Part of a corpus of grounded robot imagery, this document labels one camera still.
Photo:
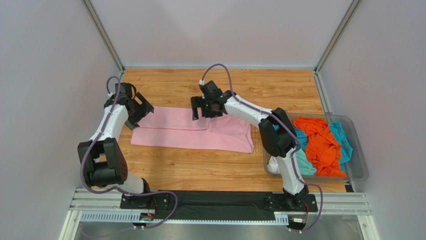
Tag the white t shirt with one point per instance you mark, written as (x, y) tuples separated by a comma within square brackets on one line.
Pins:
[(273, 166)]

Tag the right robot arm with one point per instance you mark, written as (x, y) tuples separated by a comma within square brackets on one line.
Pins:
[(278, 137)]

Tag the orange t shirt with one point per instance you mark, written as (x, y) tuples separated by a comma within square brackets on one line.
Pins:
[(322, 149)]

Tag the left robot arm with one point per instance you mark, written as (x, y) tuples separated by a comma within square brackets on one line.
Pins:
[(103, 167)]

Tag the teal t shirt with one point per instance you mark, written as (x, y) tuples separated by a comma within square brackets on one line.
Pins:
[(325, 148)]

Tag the aluminium frame rail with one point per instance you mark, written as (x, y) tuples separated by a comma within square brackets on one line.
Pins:
[(105, 208)]

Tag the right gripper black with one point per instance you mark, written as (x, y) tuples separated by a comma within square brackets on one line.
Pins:
[(202, 106)]

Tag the mint green t shirt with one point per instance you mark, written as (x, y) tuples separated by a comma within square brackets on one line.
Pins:
[(306, 168)]

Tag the clear plastic bin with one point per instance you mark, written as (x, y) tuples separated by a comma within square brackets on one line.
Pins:
[(356, 156)]

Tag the pink t shirt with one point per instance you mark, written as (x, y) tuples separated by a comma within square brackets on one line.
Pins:
[(173, 127)]

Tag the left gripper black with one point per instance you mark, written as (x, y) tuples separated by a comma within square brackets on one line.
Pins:
[(145, 107)]

